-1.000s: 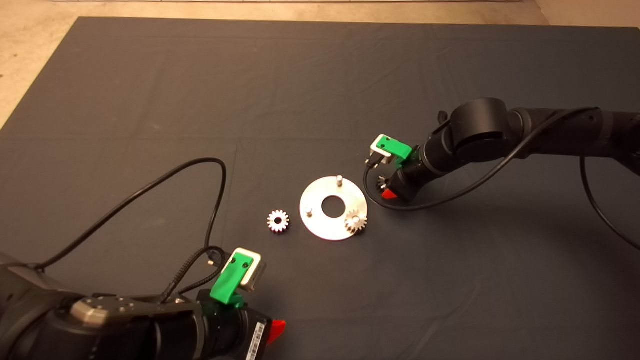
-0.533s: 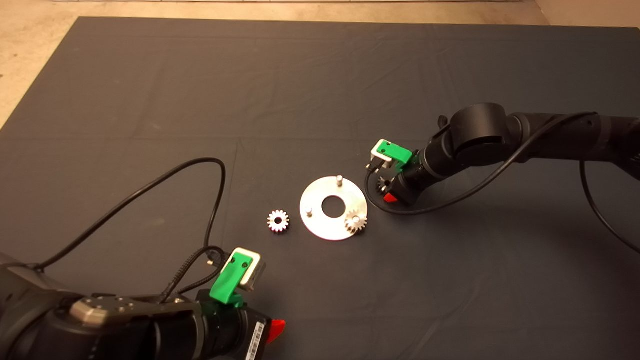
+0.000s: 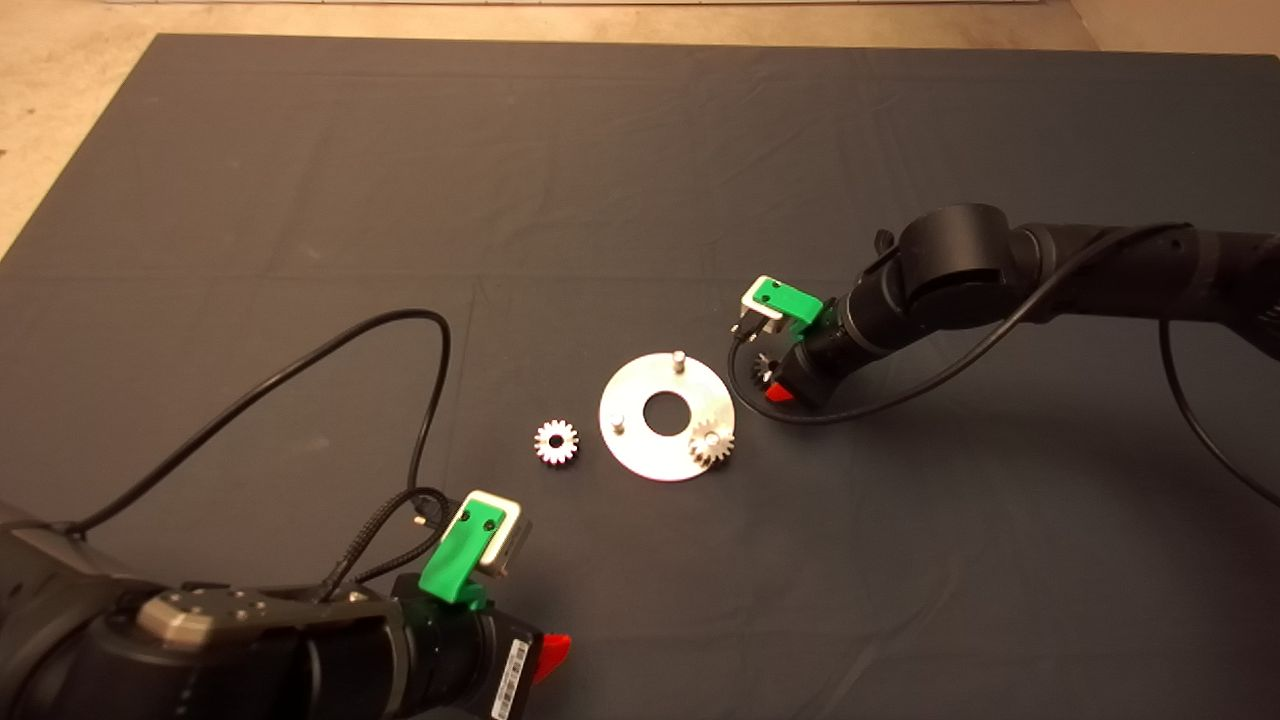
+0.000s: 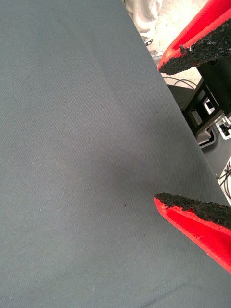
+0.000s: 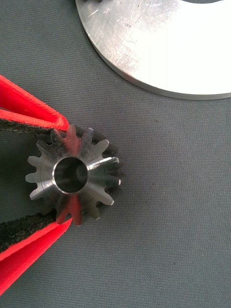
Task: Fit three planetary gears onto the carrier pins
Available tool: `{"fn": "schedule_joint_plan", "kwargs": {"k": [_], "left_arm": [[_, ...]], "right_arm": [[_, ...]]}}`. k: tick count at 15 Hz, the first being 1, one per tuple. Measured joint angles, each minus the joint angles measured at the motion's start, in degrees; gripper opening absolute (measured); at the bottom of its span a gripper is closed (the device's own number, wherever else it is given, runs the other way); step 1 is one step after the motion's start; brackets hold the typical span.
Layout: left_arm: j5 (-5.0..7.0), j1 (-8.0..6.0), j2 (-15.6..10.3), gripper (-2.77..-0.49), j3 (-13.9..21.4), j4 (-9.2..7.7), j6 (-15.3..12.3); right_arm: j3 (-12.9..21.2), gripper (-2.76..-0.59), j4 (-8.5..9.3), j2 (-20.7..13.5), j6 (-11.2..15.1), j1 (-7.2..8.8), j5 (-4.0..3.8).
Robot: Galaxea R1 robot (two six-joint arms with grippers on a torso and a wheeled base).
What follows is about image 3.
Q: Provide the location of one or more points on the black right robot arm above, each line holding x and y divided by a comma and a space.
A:
960, 270

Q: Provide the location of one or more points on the green left camera mount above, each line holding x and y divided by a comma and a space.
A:
450, 565

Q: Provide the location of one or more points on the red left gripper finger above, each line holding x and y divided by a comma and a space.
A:
555, 652

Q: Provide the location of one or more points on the green right camera mount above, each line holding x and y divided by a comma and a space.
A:
790, 300

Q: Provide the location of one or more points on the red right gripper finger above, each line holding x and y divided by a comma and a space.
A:
779, 393

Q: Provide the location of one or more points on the dark steel planetary gear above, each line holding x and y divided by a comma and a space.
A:
712, 445
762, 368

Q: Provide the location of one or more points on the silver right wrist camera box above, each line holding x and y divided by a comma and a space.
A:
757, 308

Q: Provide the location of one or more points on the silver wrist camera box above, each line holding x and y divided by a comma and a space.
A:
757, 308
512, 545

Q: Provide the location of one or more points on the dark grey table cloth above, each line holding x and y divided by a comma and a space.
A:
640, 200

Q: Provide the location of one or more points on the round metal carrier plate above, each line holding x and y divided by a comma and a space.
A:
640, 455

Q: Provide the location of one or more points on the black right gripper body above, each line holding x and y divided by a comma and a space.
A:
815, 360

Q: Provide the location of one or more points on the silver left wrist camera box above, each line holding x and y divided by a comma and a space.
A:
512, 545

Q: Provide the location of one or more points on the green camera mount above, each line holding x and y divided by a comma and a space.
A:
450, 565
790, 300

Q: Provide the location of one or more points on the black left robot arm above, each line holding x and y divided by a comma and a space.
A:
60, 640

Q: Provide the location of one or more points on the bright steel planetary gear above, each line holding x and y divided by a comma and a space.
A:
546, 448

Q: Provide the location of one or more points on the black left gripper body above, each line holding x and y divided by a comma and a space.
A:
470, 655

